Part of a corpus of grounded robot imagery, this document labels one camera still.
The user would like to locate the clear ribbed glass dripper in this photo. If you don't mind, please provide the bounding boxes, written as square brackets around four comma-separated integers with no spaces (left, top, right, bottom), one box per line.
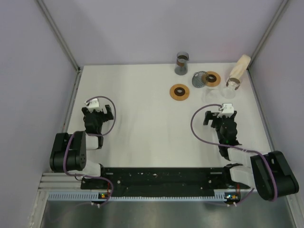
[202,88,221,104]

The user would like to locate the clear glass cup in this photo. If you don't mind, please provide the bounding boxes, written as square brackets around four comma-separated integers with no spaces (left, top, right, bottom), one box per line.
[221,78,240,99]

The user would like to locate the wooden dripper holder ring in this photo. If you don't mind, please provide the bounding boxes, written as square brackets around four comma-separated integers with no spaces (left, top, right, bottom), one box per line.
[170,84,191,101]

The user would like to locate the cream filter holder box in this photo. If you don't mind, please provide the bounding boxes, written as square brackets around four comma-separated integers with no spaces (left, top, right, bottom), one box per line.
[226,55,251,86]

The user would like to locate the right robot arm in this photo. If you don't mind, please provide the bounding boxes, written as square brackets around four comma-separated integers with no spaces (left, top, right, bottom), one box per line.
[203,111,299,201]

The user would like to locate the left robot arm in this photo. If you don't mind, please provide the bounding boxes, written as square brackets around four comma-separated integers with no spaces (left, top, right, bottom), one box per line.
[49,104,114,188]

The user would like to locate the grey ribbed glass dripper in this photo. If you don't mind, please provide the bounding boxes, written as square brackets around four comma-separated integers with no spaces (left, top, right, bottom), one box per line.
[191,71,208,88]

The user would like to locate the grey glass carafe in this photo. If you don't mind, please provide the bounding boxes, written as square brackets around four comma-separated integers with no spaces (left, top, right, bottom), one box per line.
[174,51,189,76]

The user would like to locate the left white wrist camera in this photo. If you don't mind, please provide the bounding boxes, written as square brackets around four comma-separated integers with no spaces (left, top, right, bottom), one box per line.
[86,98,102,113]

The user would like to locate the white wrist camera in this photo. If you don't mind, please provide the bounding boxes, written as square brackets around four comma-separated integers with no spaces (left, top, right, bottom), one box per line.
[86,98,102,113]
[217,103,235,118]

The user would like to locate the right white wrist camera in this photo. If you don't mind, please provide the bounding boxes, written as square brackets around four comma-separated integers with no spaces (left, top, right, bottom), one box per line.
[217,103,235,118]

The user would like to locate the wooden ring by grey dripper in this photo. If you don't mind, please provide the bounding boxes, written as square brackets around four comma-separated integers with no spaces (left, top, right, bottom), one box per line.
[203,71,221,87]

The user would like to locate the aluminium frame rail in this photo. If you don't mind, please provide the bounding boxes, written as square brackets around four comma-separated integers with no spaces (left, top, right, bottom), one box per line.
[38,172,84,190]

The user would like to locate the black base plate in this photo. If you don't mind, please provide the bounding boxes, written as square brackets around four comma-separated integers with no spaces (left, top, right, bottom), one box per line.
[81,168,249,197]

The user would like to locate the grey slotted cable duct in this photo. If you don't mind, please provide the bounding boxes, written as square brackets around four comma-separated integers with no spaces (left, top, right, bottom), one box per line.
[48,192,239,202]

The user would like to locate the left corner aluminium post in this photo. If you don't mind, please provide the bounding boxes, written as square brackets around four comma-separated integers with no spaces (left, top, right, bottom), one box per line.
[35,0,81,72]

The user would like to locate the corner aluminium post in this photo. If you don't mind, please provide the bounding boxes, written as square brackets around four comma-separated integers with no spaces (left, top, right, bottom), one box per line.
[35,0,81,72]
[247,0,291,70]

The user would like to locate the right corner aluminium post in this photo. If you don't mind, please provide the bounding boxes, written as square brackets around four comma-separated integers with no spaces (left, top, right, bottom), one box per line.
[247,0,291,70]

